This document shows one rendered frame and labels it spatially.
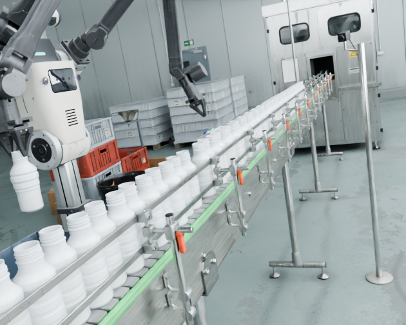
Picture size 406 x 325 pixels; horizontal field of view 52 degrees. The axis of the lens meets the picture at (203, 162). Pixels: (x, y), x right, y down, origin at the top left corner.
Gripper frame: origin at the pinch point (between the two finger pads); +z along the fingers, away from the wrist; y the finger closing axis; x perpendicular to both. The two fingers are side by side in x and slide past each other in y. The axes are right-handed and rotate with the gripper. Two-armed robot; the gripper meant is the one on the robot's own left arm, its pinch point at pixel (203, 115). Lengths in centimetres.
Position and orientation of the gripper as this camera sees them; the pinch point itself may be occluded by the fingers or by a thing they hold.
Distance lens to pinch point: 186.3
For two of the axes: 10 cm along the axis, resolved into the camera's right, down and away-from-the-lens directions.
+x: -8.1, 4.1, 4.2
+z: 4.8, 8.8, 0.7
